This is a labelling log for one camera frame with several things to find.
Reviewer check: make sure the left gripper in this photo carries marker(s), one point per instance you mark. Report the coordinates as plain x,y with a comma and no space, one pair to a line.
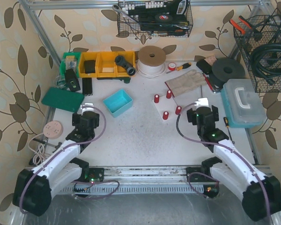
76,119

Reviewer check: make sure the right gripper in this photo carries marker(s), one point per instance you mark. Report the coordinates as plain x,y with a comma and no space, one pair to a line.
190,115

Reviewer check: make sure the red spring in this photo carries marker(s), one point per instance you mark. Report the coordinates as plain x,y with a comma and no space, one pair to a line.
165,115
156,98
168,94
178,110

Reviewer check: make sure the blue plastic tray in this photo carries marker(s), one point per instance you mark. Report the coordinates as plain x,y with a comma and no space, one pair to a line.
118,103

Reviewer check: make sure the white peg base plate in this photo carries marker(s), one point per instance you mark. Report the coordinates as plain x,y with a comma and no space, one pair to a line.
166,105

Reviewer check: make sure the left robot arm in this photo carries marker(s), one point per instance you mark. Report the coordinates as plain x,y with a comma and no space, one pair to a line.
35,188

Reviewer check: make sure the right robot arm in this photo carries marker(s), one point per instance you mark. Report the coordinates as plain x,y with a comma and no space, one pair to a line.
259,194

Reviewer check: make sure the small yellow black screwdriver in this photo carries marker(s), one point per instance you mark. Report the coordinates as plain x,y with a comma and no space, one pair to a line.
226,122

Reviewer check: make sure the green cutting mat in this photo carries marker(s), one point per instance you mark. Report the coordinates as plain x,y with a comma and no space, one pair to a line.
63,99

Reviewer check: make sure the small hammer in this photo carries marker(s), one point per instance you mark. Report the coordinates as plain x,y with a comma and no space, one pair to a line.
46,143

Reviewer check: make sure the black rectangular block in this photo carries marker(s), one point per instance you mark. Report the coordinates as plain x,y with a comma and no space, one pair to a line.
87,88

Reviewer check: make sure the blue clear toolbox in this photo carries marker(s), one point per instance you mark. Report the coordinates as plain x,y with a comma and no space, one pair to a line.
242,104

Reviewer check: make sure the beige work glove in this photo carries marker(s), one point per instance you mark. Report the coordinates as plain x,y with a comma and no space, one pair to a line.
186,83

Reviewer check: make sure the black green meter device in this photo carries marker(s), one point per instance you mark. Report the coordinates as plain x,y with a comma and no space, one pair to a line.
72,80

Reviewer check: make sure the black disc spool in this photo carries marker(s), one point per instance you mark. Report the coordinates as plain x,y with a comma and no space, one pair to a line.
224,69

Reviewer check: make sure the black box in bin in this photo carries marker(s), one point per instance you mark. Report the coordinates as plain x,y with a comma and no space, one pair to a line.
90,66

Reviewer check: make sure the yellow storage bin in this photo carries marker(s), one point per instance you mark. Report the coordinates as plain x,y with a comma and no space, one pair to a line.
105,64

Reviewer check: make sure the red white tape roll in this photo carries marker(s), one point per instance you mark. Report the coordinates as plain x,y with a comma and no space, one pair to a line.
171,66

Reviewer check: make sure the green storage bin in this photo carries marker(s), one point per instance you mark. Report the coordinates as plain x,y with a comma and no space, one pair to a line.
70,60

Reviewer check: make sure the dark grey pipe fitting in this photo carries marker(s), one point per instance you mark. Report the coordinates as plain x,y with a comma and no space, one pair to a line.
127,66

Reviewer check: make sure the black tape roll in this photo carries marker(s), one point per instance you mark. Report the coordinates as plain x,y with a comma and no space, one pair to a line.
163,18

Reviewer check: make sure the silver wrench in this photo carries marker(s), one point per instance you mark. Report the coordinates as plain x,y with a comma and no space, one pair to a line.
117,9

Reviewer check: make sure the white cable spool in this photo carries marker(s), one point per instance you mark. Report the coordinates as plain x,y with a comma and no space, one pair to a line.
151,62

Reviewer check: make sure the orange handled pliers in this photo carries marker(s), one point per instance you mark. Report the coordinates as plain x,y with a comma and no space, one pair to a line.
238,27

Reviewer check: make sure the right wire basket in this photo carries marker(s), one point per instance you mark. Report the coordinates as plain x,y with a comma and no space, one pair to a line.
260,48

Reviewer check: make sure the wire basket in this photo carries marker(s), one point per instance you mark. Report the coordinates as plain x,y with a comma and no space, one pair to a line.
145,19
260,48

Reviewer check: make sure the top wire basket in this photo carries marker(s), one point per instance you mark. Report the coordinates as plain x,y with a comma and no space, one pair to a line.
145,19

